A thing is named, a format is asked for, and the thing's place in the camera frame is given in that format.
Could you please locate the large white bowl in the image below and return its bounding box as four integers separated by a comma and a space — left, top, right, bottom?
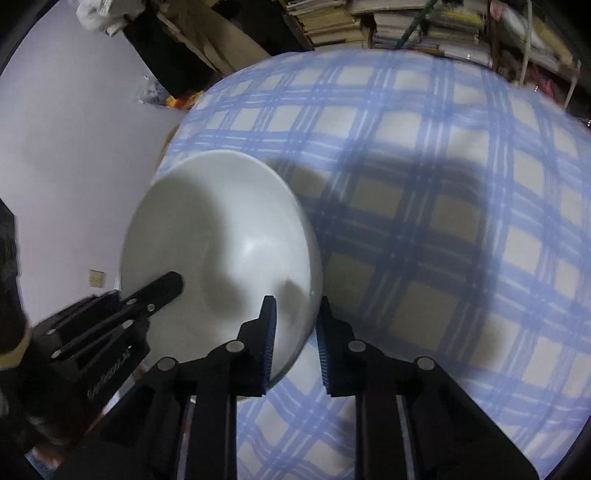
119, 150, 324, 383

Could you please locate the yellow plastic bag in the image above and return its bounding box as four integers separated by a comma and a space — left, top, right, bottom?
165, 91, 204, 111

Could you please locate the blue checked tablecloth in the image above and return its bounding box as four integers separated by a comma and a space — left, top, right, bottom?
161, 49, 590, 477

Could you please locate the stack of books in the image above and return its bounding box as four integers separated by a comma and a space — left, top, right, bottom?
283, 0, 369, 48

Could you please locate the white metal trolley cart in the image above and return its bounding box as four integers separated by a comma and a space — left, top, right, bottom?
518, 0, 582, 111

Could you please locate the wooden bookshelf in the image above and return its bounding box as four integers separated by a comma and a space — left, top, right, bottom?
276, 0, 583, 80

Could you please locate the upper wall socket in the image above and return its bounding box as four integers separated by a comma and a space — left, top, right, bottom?
88, 270, 106, 289

